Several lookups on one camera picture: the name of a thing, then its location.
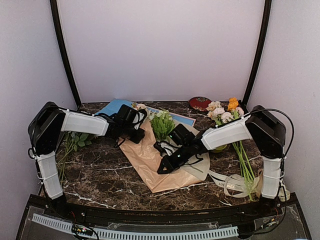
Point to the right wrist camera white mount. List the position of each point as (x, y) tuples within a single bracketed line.
[(179, 137)]

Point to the black frame post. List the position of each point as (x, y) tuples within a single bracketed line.
[(259, 52), (63, 52)]

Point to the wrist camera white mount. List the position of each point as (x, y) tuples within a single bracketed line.
[(139, 118), (179, 137)]

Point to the left black frame post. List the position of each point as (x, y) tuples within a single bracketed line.
[(63, 52)]

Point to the lime green bowl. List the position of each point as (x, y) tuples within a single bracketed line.
[(219, 148)]

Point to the white printed ribbon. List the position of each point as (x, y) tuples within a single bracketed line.
[(225, 182)]

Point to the white slotted cable duct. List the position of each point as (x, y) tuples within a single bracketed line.
[(121, 231)]

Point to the red round embroidered cushion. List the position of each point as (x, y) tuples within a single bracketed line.
[(199, 103)]

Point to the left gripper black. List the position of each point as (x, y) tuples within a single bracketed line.
[(137, 138)]

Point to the left pile of fake flowers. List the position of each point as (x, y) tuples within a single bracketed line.
[(73, 141)]

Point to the pink rose fake flower stem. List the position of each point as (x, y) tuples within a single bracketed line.
[(140, 106)]

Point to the green leafy fake flower bunch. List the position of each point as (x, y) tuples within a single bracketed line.
[(162, 124)]

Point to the blue wrapping paper sheet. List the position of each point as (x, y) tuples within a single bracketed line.
[(114, 106)]

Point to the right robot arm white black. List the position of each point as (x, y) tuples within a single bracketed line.
[(260, 125)]

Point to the beige pink wrapping paper sheet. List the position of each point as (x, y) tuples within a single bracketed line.
[(153, 167)]

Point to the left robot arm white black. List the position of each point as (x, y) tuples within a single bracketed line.
[(51, 121)]

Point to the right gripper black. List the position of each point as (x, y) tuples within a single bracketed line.
[(166, 161)]

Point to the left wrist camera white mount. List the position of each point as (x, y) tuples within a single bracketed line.
[(139, 118)]

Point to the right black frame post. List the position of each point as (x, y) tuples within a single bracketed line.
[(259, 52)]

